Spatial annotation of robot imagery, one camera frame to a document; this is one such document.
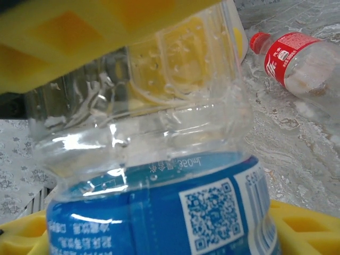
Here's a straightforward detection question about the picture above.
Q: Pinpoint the red label cola bottle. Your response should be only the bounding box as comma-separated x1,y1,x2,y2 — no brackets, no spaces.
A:
249,31,340,120

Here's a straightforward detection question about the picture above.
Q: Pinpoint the white slotted cable duct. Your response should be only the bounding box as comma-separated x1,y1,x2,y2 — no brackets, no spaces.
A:
23,185,54,216

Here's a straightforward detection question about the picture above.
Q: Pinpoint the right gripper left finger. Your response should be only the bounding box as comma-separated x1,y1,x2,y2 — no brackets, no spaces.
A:
0,0,249,107

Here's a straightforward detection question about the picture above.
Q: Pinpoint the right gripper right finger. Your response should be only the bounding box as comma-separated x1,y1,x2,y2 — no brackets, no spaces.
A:
0,200,340,255

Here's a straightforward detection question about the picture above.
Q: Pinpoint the blue label QR code bottle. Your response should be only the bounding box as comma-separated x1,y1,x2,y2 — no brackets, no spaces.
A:
25,0,284,255

